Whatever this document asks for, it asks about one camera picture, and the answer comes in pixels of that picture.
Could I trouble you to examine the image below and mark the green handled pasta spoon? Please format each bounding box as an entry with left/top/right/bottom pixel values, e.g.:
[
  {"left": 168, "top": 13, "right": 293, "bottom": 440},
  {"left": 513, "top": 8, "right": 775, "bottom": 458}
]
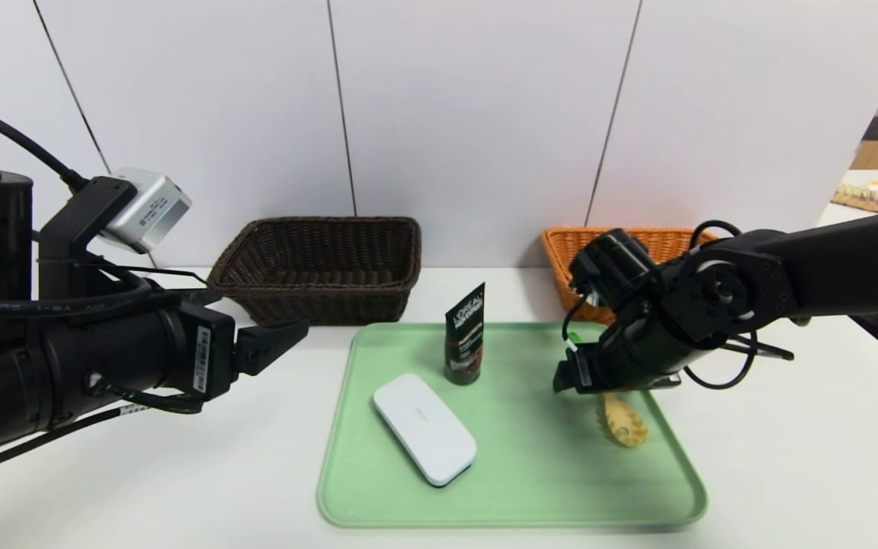
[{"left": 567, "top": 330, "right": 649, "bottom": 448}]

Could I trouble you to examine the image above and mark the black left camera cable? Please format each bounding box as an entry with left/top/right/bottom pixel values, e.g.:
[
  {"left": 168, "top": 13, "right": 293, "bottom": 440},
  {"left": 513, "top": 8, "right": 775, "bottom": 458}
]
[{"left": 0, "top": 99, "right": 89, "bottom": 191}]

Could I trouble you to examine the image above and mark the black left camera bracket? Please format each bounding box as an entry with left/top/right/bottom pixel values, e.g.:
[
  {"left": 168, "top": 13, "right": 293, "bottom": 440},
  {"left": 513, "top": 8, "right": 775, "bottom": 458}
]
[{"left": 37, "top": 177, "right": 139, "bottom": 302}]

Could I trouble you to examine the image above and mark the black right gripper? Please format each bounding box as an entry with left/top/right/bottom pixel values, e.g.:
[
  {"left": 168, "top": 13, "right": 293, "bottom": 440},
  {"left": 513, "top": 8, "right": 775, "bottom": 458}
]
[{"left": 552, "top": 309, "right": 718, "bottom": 395}]

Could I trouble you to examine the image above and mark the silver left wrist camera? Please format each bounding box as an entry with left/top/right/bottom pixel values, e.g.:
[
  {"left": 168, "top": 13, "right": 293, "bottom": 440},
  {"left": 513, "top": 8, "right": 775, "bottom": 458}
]
[{"left": 100, "top": 168, "right": 193, "bottom": 255}]

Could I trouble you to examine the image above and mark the dark brown wicker basket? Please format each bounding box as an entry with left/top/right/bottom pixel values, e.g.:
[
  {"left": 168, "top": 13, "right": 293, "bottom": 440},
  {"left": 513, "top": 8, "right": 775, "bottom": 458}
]
[{"left": 207, "top": 217, "right": 422, "bottom": 327}]

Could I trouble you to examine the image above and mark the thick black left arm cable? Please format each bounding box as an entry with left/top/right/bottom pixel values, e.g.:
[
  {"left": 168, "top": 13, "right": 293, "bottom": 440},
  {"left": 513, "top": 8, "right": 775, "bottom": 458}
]
[{"left": 0, "top": 282, "right": 219, "bottom": 319}]

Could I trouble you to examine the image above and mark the light green plastic tray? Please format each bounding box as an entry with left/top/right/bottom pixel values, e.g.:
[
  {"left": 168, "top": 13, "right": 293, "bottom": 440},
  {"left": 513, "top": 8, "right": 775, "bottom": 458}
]
[{"left": 316, "top": 321, "right": 709, "bottom": 528}]

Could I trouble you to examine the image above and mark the orange wicker basket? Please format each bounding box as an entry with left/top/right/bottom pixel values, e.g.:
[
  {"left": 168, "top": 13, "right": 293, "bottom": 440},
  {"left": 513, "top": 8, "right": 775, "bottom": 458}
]
[{"left": 540, "top": 227, "right": 718, "bottom": 325}]

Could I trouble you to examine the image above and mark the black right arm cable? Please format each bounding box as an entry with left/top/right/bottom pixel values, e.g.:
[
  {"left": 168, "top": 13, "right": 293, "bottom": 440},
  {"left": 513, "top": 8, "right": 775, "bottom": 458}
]
[{"left": 561, "top": 220, "right": 795, "bottom": 390}]

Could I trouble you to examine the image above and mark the white side table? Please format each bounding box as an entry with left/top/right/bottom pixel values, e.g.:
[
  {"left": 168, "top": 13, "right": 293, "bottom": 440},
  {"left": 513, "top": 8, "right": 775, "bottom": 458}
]
[{"left": 820, "top": 169, "right": 878, "bottom": 228}]

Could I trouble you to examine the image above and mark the white oblong plastic case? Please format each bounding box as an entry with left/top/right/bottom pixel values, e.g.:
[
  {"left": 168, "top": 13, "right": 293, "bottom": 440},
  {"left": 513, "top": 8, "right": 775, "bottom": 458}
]
[{"left": 373, "top": 373, "right": 478, "bottom": 487}]

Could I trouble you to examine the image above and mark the thin tagged left arm cable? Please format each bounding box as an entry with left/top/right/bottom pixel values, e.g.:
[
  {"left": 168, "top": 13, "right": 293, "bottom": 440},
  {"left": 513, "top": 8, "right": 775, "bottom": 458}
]
[{"left": 0, "top": 381, "right": 203, "bottom": 489}]

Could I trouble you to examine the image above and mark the black cosmetic tube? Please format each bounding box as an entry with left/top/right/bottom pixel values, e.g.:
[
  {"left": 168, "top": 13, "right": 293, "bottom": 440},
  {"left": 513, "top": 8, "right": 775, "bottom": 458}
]
[{"left": 444, "top": 283, "right": 485, "bottom": 386}]

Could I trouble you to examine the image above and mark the wooden tray with round pieces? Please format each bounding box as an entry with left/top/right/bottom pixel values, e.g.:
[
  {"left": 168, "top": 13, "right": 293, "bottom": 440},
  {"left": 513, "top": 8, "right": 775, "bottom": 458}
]
[{"left": 832, "top": 185, "right": 878, "bottom": 214}]

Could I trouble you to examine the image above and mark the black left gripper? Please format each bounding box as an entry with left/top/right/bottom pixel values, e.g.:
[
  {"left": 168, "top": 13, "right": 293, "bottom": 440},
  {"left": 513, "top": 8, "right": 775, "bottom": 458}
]
[{"left": 25, "top": 300, "right": 309, "bottom": 432}]

